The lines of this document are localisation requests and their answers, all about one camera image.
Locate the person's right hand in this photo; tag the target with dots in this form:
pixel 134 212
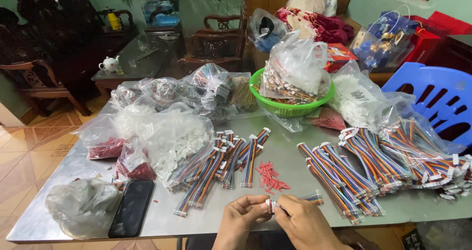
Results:
pixel 306 228

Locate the person's left hand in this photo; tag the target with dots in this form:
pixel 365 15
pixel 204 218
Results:
pixel 236 220

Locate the pile of small red connectors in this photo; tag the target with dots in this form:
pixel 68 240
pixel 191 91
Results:
pixel 272 178

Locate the brown cardboard box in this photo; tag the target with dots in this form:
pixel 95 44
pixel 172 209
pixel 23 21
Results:
pixel 372 239

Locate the large bag of white connectors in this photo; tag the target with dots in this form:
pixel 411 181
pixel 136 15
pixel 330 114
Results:
pixel 173 139

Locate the black smartphone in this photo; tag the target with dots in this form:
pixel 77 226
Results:
pixel 131 208

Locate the flat bag of pink parts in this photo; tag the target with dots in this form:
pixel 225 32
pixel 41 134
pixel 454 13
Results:
pixel 328 119

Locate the small bag of red connectors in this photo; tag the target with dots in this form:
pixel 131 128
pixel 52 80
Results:
pixel 134 167

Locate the green plastic basket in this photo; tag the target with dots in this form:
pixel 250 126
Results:
pixel 291 108

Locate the labelled bag of white connectors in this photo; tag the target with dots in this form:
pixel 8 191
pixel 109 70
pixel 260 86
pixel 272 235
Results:
pixel 356 98

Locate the crumpled empty clear plastic bag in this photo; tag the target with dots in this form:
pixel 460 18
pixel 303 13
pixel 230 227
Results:
pixel 83 207

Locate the clear bag of red connectors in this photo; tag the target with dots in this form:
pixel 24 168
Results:
pixel 103 143

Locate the red printed cardboard box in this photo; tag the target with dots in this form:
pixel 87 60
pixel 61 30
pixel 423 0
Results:
pixel 339 56

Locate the carved dark wooden chair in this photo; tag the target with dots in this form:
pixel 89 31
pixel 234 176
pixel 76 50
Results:
pixel 217 43

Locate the glass-topped wooden coffee table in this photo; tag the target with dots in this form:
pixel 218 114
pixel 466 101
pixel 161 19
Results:
pixel 147 58

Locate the small drinking glass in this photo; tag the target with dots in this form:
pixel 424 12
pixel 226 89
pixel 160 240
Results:
pixel 119 70

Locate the clear bag with black item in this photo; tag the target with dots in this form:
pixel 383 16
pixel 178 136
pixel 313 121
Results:
pixel 265 30

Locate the blue plastic chair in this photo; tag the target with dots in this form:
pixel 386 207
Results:
pixel 438 84

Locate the white teapot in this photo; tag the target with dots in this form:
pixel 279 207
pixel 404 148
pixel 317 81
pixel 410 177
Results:
pixel 110 63

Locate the red floral blanket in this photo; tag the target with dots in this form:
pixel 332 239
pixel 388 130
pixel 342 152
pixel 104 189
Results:
pixel 317 27

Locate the blue wrapped gift basket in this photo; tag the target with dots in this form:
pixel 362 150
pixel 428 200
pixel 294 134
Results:
pixel 387 39

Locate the red gift bag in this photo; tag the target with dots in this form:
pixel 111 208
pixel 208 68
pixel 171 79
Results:
pixel 427 39

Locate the yellow spray bottle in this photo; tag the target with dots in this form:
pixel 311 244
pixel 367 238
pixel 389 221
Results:
pixel 114 21

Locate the brown wooden armchair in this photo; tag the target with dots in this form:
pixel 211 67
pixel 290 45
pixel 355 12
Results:
pixel 40 84

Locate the dark carved wooden bench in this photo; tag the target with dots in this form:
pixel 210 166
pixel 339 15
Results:
pixel 48 21

